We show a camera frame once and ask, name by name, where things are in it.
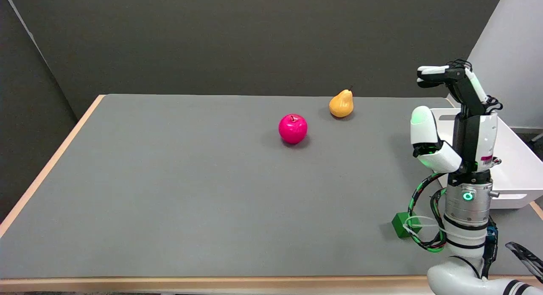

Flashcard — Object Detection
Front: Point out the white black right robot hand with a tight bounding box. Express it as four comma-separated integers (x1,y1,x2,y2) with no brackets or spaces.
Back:
410,59,504,174

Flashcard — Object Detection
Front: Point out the yellow pear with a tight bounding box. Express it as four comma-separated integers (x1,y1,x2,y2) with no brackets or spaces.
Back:
329,86,354,118

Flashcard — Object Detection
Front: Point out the white plastic bin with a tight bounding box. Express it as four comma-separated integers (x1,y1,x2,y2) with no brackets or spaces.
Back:
429,108,543,209

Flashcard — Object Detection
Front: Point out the white zip tie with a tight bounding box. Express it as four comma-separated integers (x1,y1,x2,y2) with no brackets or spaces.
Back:
403,216,449,238

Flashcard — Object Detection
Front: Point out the green cube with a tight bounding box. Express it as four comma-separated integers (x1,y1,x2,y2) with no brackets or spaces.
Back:
392,212,423,239

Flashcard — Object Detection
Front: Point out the pink apple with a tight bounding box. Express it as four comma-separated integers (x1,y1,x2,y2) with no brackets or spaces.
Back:
278,114,308,144

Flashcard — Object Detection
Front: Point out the black green braided cable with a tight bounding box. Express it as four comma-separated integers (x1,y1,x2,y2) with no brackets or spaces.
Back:
407,173,448,253

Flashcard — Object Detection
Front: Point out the black braided cable loop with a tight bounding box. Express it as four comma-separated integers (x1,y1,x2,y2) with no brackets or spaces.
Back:
505,242,543,284

